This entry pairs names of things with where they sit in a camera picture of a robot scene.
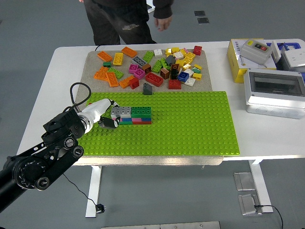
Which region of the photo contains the white wall socket plate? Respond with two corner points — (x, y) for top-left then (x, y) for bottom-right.
(282, 49), (305, 69)

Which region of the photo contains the black floor cable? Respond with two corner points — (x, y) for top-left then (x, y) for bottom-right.
(254, 204), (284, 229)

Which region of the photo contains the dark green two-by-four brick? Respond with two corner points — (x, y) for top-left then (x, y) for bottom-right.
(131, 106), (152, 118)

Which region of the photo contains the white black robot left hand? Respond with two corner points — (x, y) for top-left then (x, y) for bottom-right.
(82, 98), (121, 130)

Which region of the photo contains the metal floor plate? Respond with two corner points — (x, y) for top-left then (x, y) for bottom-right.
(233, 172), (256, 191)
(238, 193), (263, 216)

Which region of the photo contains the red two-by-four brick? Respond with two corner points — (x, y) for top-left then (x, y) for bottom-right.
(145, 72), (164, 87)

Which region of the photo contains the yellow white cardboard box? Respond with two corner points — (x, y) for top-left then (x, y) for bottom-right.
(226, 39), (277, 83)

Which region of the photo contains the green studded baseplate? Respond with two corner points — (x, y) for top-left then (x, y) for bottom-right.
(75, 91), (240, 157)

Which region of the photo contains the blue plastic crate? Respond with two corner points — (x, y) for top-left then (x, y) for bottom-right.
(265, 41), (305, 77)

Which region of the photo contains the person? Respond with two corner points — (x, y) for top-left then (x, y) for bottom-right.
(79, 0), (174, 46)

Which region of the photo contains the yellow two-by-four brick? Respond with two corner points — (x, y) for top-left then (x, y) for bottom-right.
(112, 52), (124, 66)

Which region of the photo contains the orange two-by-four brick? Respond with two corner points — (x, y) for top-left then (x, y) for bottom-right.
(93, 66), (109, 81)
(105, 71), (119, 88)
(121, 46), (138, 58)
(118, 75), (135, 89)
(97, 51), (113, 62)

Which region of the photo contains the grey distribution box clear cover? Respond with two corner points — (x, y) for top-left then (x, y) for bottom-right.
(243, 68), (305, 119)

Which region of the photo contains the black power cord with plug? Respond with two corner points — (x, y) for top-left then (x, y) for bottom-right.
(62, 173), (107, 215)

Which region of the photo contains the grey push-button switch box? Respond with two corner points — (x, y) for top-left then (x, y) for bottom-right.
(240, 39), (273, 66)

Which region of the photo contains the metal floor strip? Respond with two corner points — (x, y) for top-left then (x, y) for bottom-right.
(101, 221), (221, 229)

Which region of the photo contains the red wide brick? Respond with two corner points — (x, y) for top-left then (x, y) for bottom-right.
(168, 79), (182, 90)

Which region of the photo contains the person's hand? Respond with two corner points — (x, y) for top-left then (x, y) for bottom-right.
(154, 16), (173, 32)

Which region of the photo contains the light grey two-by-four brick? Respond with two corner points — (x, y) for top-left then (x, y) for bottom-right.
(111, 106), (132, 118)

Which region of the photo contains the white table leg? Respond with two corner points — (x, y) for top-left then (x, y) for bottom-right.
(85, 165), (103, 218)
(247, 159), (274, 214)

